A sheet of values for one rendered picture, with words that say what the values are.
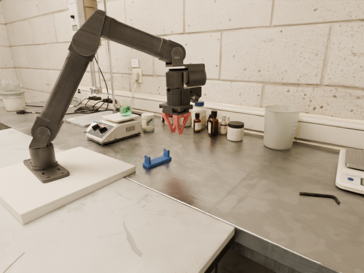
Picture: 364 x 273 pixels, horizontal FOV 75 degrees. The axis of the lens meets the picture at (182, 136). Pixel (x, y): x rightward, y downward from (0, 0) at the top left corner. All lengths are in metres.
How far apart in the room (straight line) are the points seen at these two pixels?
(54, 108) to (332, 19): 0.97
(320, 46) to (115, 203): 0.90
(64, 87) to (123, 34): 0.22
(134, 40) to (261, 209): 0.55
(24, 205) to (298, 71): 1.01
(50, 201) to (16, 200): 0.08
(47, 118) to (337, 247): 0.72
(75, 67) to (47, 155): 0.26
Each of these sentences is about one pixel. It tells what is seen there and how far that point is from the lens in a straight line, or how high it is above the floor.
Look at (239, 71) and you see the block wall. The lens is 1.18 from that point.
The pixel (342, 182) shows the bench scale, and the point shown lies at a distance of 0.76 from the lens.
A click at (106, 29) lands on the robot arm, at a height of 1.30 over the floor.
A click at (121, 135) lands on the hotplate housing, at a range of 1.02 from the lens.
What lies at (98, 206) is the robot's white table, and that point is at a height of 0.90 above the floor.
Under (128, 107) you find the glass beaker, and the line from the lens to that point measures 1.05.
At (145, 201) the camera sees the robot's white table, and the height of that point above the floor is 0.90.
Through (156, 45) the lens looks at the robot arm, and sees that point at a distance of 0.73.
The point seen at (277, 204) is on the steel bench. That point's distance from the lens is 0.63.
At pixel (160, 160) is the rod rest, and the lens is 0.79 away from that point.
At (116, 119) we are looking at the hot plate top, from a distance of 1.02.
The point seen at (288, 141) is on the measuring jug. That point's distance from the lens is 0.97.
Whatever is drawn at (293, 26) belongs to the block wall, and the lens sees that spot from 1.11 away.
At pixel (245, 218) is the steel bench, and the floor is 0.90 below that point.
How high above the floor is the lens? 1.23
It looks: 18 degrees down
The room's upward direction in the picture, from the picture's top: straight up
